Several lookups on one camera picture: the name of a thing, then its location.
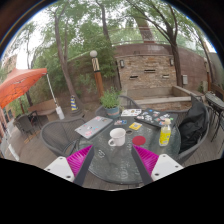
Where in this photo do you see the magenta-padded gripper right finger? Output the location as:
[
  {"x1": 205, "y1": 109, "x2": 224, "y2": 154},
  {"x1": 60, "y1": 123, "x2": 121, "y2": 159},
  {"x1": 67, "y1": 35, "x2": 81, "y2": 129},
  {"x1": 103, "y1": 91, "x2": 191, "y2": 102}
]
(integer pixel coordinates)
[{"x1": 130, "y1": 144, "x2": 185, "y2": 186}]

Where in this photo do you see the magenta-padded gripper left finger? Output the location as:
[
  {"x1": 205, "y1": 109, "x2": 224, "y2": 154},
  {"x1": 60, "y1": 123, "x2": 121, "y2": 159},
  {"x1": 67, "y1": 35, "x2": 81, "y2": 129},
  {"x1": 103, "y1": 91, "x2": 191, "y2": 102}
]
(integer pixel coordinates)
[{"x1": 43, "y1": 144, "x2": 96, "y2": 187}]

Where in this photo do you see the clear bottle with yellow label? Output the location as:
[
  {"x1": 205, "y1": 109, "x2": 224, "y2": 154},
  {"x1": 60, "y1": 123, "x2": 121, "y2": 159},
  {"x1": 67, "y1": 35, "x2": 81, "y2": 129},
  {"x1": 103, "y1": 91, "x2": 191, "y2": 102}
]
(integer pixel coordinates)
[{"x1": 158, "y1": 118, "x2": 172, "y2": 147}]

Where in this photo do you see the flat round red coaster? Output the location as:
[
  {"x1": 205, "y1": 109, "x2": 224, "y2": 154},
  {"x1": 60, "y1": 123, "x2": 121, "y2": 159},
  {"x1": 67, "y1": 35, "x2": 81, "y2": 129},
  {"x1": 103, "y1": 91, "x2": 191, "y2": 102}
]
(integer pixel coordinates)
[{"x1": 131, "y1": 135, "x2": 147, "y2": 147}]

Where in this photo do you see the black jacket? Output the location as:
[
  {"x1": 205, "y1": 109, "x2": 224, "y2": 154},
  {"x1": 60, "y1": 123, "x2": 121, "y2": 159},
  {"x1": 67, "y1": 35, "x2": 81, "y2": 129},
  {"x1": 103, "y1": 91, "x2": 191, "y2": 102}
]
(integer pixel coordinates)
[{"x1": 178, "y1": 99, "x2": 209, "y2": 154}]

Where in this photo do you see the black laptop with stickers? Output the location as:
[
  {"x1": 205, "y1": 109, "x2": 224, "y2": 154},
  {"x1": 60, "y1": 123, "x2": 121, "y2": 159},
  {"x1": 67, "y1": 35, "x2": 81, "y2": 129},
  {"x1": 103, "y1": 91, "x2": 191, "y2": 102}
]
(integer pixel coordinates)
[{"x1": 134, "y1": 107, "x2": 179, "y2": 129}]

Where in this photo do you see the yellow card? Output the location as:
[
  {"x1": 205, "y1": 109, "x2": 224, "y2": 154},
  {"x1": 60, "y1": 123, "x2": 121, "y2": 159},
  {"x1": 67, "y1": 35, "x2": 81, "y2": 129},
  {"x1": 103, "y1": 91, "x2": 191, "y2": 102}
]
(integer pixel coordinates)
[{"x1": 128, "y1": 122, "x2": 143, "y2": 131}]

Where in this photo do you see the dark patio chair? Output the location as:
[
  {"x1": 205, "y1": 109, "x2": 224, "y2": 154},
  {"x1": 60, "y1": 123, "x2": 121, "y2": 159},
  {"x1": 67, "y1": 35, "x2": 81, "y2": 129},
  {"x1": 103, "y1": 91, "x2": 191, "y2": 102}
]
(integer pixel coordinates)
[{"x1": 13, "y1": 111, "x2": 43, "y2": 138}]

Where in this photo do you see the silver laptop with stickers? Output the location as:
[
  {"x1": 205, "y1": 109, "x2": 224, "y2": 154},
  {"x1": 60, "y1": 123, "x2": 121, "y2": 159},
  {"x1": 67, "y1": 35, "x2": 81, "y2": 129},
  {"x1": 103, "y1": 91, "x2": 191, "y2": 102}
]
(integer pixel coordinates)
[{"x1": 74, "y1": 115, "x2": 114, "y2": 140}]

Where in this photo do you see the white ceramic mug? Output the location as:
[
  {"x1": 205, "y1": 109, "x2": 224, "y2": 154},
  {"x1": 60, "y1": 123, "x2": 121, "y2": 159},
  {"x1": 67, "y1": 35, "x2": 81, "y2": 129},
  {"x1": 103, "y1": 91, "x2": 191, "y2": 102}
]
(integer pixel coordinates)
[{"x1": 107, "y1": 127, "x2": 127, "y2": 148}]

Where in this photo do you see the wooden bench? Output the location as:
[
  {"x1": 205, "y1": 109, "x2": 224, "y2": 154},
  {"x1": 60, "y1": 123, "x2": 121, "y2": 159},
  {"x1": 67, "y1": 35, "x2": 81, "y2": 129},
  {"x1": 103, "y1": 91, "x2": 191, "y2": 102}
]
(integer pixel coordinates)
[{"x1": 28, "y1": 99, "x2": 58, "y2": 118}]

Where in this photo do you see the small colourful sticker card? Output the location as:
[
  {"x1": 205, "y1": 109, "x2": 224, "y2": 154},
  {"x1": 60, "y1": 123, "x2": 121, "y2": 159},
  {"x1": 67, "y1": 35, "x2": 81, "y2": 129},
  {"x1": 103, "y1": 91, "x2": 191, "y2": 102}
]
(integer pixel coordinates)
[{"x1": 113, "y1": 119, "x2": 128, "y2": 126}]

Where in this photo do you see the white sticker sheet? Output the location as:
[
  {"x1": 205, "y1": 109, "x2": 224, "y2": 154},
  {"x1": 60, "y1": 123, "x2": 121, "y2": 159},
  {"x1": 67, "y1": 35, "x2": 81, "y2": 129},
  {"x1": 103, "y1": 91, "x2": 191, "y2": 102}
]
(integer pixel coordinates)
[{"x1": 120, "y1": 108, "x2": 143, "y2": 118}]

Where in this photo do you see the blue yellow striped cone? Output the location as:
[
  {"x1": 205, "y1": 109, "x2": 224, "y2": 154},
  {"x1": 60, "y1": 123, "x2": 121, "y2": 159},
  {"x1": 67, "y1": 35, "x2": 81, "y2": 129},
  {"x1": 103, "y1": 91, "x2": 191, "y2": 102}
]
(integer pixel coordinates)
[{"x1": 69, "y1": 95, "x2": 80, "y2": 112}]

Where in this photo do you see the green plant in blue pot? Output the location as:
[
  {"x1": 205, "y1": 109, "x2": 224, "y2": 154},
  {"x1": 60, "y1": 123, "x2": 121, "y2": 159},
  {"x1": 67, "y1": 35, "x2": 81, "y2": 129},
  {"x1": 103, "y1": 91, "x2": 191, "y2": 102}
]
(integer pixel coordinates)
[{"x1": 99, "y1": 87, "x2": 123, "y2": 119}]

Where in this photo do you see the orange canopy with white pole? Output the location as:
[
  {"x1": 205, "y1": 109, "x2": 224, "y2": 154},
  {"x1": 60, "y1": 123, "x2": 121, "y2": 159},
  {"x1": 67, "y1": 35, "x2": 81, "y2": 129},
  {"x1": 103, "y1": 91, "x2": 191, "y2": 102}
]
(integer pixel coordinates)
[{"x1": 0, "y1": 67, "x2": 66, "y2": 120}]

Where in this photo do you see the slender leaning tree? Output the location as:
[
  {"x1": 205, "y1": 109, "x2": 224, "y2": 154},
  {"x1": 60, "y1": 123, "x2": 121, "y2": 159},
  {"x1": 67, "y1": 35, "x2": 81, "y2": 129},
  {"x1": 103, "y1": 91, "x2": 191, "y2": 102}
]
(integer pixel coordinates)
[{"x1": 43, "y1": 1, "x2": 84, "y2": 113}]

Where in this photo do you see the dark forked tree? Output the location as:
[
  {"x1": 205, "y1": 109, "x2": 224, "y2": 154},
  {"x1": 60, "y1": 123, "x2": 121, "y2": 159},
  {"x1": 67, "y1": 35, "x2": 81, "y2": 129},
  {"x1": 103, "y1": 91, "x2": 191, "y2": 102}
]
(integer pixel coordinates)
[{"x1": 126, "y1": 0, "x2": 214, "y2": 88}]

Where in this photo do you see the globe lamp post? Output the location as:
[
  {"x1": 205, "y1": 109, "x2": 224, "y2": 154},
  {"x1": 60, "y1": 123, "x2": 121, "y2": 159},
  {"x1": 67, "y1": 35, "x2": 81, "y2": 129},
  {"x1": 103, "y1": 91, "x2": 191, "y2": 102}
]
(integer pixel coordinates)
[{"x1": 89, "y1": 49, "x2": 106, "y2": 98}]

